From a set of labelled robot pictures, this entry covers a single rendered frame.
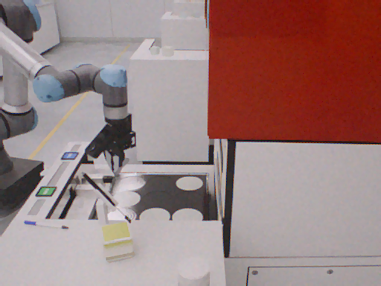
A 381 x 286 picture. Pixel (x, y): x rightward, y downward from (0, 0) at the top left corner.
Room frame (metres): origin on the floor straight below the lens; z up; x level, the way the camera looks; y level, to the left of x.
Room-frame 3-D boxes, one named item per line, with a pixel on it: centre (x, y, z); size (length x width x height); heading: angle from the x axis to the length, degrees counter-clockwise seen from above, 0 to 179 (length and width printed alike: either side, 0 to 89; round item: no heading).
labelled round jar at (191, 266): (0.60, 0.04, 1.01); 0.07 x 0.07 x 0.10
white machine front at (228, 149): (1.31, -0.02, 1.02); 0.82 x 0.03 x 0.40; 3
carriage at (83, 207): (1.08, 0.46, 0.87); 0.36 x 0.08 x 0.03; 3
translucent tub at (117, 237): (0.75, 0.25, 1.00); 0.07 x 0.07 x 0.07; 21
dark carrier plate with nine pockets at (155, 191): (1.11, 0.20, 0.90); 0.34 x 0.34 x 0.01; 3
